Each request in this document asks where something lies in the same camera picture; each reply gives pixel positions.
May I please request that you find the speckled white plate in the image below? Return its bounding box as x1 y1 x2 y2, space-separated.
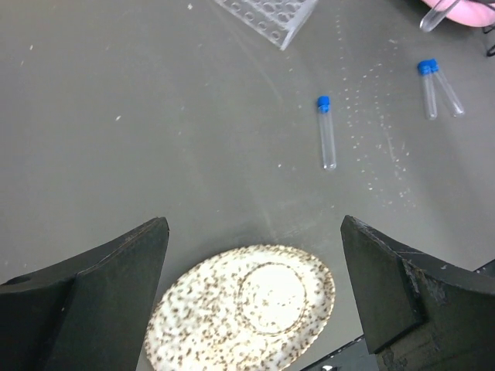
144 245 336 370

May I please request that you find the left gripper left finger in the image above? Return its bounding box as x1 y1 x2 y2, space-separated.
1 217 169 370

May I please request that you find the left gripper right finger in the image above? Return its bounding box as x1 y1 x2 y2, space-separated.
340 216 494 370

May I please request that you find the pink plate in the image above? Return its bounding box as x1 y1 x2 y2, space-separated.
424 1 494 27

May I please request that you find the clear plastic tube rack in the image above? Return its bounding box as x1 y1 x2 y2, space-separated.
215 0 319 51

